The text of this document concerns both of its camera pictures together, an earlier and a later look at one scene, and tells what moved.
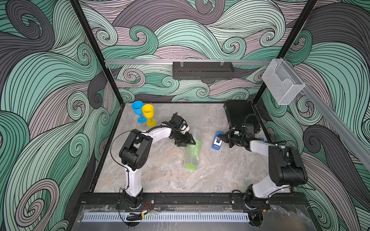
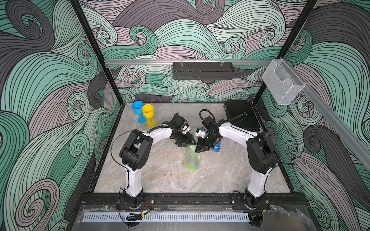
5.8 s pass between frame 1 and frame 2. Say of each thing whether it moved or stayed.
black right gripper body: moved
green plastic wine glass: stayed
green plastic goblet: stayed
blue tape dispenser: stayed
